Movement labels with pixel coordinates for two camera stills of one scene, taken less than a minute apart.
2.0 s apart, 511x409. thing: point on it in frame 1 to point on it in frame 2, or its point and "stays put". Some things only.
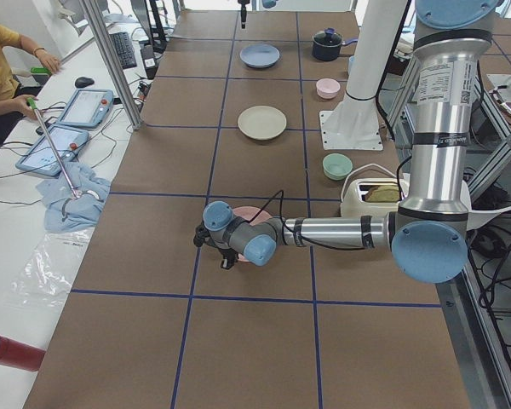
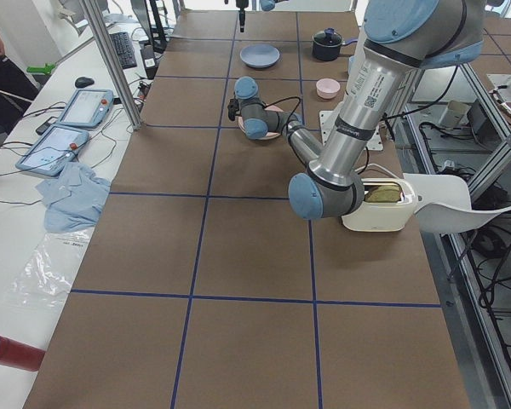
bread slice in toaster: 383,193 stays put
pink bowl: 327,88 stays put
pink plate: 248,213 to 270,135
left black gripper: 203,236 to 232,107
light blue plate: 259,55 stays put
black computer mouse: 82,82 stays put
